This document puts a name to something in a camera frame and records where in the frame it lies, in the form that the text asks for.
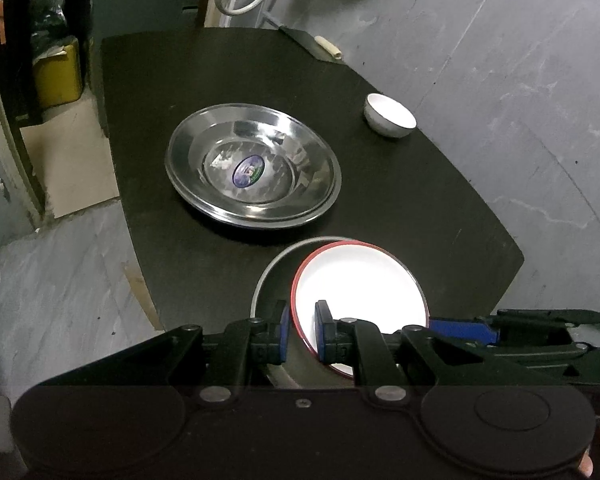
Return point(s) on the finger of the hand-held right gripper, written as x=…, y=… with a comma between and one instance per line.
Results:
x=462, y=331
x=550, y=316

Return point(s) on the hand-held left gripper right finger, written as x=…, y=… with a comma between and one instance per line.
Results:
x=323, y=332

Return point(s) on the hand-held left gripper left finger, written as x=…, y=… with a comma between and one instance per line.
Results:
x=283, y=332

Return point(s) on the steel bowl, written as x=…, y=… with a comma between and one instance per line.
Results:
x=275, y=294

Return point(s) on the white ceramic bowl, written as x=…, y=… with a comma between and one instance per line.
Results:
x=370, y=285
x=391, y=115

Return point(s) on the large steel plate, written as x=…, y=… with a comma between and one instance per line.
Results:
x=325, y=210

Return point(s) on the person's right hand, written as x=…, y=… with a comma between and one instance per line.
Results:
x=586, y=466

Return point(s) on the cardboard floor sheet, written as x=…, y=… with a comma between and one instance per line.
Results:
x=70, y=160

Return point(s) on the yellow plastic container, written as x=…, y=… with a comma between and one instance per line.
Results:
x=57, y=75

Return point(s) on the black plastic bag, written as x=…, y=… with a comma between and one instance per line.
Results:
x=52, y=15

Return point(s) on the orange door sticker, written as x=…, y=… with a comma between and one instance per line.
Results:
x=1, y=20

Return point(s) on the pale door frame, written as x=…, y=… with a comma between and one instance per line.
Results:
x=10, y=125

